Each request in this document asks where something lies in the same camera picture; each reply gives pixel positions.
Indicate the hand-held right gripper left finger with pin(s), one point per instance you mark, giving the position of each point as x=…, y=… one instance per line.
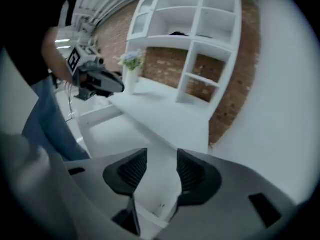
x=127, y=174

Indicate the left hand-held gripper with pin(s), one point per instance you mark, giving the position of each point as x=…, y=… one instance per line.
x=80, y=59

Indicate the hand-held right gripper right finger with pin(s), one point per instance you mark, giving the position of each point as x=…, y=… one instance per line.
x=205, y=181

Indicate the white drawer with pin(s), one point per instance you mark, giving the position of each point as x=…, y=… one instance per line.
x=120, y=134

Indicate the person's left forearm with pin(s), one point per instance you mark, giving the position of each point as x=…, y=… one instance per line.
x=55, y=56

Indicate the white vase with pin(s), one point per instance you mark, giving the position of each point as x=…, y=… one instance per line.
x=131, y=81

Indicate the pale blue flower bouquet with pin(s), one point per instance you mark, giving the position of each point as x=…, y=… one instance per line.
x=131, y=59

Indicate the white desk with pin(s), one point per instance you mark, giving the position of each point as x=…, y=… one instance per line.
x=162, y=109

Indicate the person's blue jeans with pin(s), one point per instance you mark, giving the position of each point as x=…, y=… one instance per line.
x=50, y=119

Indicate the white shelf unit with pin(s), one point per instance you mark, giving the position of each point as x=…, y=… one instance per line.
x=185, y=21

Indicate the person's black shirt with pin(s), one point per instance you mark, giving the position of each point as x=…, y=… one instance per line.
x=32, y=16

